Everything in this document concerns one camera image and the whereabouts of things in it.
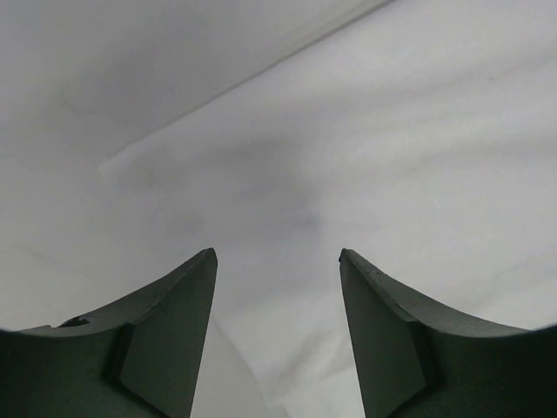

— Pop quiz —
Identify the white printed t shirt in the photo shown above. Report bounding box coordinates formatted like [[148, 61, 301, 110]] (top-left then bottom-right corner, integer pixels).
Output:
[[101, 1, 556, 417]]

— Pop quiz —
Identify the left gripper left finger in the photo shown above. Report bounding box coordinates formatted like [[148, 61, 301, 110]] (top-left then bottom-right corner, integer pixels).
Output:
[[1, 248, 217, 417]]

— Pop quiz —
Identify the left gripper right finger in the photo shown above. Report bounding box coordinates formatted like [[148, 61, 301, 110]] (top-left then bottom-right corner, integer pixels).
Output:
[[339, 249, 556, 418]]

